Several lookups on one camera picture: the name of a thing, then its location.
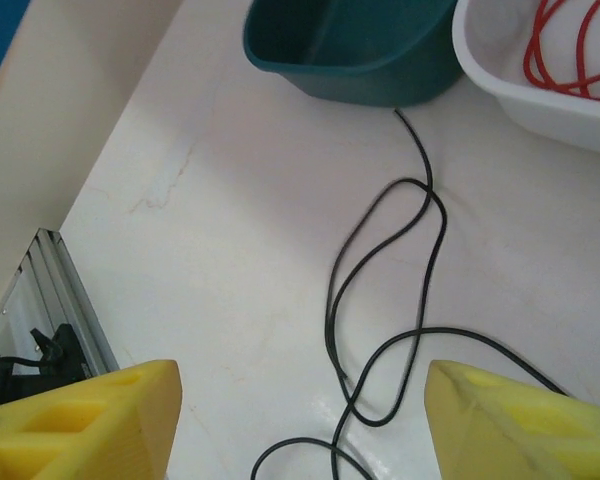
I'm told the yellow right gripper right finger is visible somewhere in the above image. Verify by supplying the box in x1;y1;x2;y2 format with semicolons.
425;358;600;480

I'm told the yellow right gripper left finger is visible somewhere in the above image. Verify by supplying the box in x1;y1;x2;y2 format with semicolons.
0;358;184;480

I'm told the black cable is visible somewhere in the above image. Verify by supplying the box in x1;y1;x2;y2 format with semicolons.
251;108;571;480

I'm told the red cable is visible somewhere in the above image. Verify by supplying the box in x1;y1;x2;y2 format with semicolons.
523;0;600;105

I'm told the white plastic bin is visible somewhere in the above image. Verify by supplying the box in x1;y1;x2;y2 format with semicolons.
451;0;600;159

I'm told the teal plastic bin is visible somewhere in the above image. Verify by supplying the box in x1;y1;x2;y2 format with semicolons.
242;0;465;109

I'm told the long aluminium mounting rail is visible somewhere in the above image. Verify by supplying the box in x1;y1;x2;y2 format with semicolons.
0;227;122;381

